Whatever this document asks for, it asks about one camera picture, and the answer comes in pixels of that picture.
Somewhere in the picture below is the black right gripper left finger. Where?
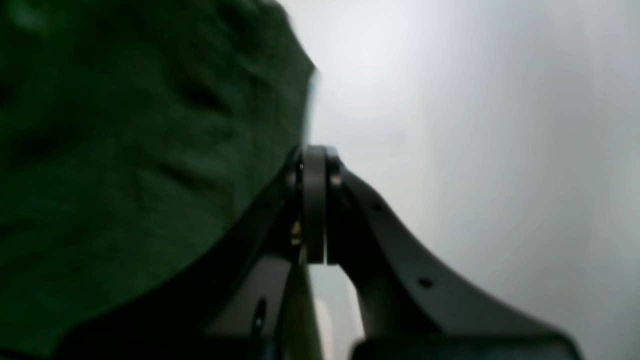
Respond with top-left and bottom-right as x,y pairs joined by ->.
55,148 -> 316,360

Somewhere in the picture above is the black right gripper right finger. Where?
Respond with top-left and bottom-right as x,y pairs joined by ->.
315,146 -> 581,360

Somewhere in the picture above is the dark green t-shirt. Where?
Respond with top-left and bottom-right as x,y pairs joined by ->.
0,0 -> 314,357

